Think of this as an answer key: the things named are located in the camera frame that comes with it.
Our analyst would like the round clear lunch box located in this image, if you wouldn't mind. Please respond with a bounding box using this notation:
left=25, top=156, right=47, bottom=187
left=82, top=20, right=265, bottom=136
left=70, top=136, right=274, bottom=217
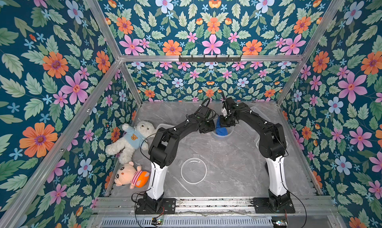
left=212, top=119, right=234, bottom=140

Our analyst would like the blue cleaning cloth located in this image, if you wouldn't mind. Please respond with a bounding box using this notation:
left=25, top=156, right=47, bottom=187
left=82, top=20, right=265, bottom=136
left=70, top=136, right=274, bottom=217
left=215, top=117, right=228, bottom=136

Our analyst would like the round clear box lid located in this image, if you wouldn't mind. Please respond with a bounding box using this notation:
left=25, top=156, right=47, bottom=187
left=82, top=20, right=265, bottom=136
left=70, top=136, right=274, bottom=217
left=181, top=157, right=207, bottom=185

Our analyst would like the square clear lunch box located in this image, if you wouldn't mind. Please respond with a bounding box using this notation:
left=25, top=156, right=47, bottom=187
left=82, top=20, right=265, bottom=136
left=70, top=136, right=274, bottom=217
left=250, top=106, right=270, bottom=121

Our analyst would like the square clear box lid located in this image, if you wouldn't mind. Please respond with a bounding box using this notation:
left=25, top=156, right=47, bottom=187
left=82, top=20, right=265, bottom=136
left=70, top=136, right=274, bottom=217
left=255, top=133, right=288, bottom=157

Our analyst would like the rectangular clear lunch box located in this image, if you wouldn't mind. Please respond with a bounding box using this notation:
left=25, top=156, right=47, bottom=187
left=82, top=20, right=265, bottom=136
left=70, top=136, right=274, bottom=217
left=156, top=123, right=186, bottom=143

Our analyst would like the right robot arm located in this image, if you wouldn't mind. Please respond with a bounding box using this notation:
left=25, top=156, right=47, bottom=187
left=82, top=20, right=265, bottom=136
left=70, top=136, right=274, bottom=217
left=219, top=97, right=291, bottom=211

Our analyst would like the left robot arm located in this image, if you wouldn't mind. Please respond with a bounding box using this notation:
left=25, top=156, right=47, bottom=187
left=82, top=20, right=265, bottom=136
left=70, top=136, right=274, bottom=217
left=143, top=105, right=216, bottom=212

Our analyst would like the white teddy bear blue shirt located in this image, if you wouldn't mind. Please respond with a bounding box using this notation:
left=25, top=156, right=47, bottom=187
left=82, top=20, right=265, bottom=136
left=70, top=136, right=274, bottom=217
left=105, top=121, right=156, bottom=164

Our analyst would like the pink doll orange outfit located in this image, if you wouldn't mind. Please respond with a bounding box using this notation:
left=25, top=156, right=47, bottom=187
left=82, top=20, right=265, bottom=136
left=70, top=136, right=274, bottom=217
left=114, top=161, right=150, bottom=189

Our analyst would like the white ventilation grille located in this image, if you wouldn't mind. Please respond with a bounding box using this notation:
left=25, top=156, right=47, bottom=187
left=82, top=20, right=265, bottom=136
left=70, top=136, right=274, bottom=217
left=100, top=217, right=274, bottom=228

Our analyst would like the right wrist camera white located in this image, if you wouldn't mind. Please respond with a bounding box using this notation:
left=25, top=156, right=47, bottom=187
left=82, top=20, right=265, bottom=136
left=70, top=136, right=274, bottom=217
left=221, top=108, right=227, bottom=116

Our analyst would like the black hook rail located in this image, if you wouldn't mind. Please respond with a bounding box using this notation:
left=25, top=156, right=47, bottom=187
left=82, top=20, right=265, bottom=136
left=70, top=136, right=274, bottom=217
left=178, top=55, right=242, bottom=63

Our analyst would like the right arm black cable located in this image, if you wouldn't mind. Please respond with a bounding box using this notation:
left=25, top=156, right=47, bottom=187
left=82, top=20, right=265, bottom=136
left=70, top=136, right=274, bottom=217
left=277, top=162, right=308, bottom=228

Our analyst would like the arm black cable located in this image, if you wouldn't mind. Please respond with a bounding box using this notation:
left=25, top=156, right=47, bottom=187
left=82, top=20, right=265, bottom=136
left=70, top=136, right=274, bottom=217
left=130, top=180, right=156, bottom=228
left=277, top=162, right=308, bottom=228

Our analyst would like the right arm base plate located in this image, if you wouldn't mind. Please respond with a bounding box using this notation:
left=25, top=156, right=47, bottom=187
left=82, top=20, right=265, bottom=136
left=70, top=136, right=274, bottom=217
left=251, top=198, right=295, bottom=214

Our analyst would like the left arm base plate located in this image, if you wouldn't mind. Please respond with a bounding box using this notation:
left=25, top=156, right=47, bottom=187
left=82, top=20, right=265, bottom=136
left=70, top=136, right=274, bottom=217
left=135, top=197, right=177, bottom=215

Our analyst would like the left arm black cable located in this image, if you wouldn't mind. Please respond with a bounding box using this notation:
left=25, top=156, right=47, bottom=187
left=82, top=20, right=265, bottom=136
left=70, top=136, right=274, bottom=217
left=130, top=180, right=156, bottom=228

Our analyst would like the aluminium front rail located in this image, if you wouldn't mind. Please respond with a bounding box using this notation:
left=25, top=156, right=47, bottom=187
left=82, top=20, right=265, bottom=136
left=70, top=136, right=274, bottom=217
left=92, top=196, right=339, bottom=217

